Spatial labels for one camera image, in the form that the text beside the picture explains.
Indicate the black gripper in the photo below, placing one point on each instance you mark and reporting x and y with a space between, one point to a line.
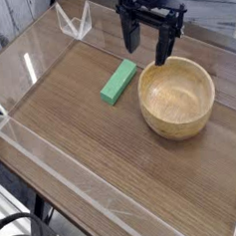
167 15

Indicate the clear acrylic tray wall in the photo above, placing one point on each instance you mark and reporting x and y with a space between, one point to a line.
99 164

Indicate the black table leg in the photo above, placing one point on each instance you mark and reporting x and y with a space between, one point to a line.
39 206

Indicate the green rectangular block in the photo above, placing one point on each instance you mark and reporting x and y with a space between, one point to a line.
115 86

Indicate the light wooden bowl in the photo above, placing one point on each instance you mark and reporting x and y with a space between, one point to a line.
177 98

